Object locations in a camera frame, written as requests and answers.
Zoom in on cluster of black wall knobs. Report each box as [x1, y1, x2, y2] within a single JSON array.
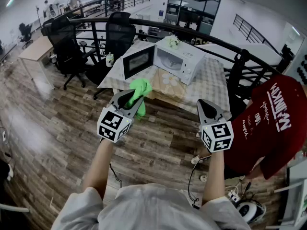
[[296, 54, 307, 86]]

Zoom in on checkered tablecloth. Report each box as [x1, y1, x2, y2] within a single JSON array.
[[97, 39, 232, 119]]

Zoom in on person's grey shirt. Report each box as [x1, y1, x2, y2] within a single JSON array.
[[51, 183, 251, 230]]

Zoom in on person's left forearm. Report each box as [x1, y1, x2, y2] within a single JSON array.
[[83, 139, 115, 200]]

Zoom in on white round floor device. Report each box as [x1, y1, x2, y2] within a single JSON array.
[[236, 200, 267, 225]]

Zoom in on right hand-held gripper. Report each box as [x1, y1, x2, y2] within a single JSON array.
[[197, 99, 235, 153]]

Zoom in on person's right forearm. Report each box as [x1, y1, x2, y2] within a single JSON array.
[[201, 149, 225, 206]]

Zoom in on curved black railing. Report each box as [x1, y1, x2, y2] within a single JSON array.
[[40, 17, 296, 105]]

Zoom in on small decorated bottle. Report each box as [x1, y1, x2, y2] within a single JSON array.
[[105, 52, 115, 68]]

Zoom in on white microwave oven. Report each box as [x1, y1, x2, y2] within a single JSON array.
[[153, 37, 206, 86]]

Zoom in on green cloth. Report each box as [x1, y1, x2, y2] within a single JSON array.
[[124, 78, 153, 118]]

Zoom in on white power strip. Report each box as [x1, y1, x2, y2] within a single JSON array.
[[226, 190, 240, 202]]

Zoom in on black framed glass partition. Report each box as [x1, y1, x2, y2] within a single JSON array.
[[165, 0, 223, 35]]

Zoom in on white metal frame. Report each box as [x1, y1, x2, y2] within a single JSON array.
[[273, 157, 307, 230]]

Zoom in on light wooden desk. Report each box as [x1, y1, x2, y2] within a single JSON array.
[[18, 36, 56, 91]]

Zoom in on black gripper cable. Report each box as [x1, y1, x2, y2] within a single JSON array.
[[188, 156, 205, 209], [109, 163, 123, 189]]

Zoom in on black mesh high-back office chair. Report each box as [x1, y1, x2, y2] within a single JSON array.
[[85, 11, 137, 100]]

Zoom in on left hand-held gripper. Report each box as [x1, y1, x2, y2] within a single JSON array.
[[97, 89, 145, 143]]

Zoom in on beige daisy placemat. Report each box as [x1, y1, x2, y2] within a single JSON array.
[[146, 68, 190, 103]]

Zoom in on white flower bouquet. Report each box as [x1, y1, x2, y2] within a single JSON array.
[[165, 35, 182, 49]]

